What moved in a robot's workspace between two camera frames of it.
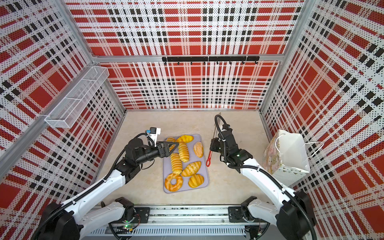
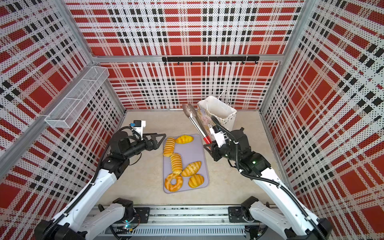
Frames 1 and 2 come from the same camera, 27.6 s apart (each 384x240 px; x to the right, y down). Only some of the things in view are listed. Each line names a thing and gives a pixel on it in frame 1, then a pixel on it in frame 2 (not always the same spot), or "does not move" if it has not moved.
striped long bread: [176, 163] does not move
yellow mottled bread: [186, 138] does not move
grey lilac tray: [186, 168] does not move
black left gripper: [165, 152] → [154, 145]
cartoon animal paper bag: [285, 157] → [210, 106]
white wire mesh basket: [64, 113] does not move
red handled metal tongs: [208, 160] → [189, 110]
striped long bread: [170, 139] does not move
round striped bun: [196, 180] does not move
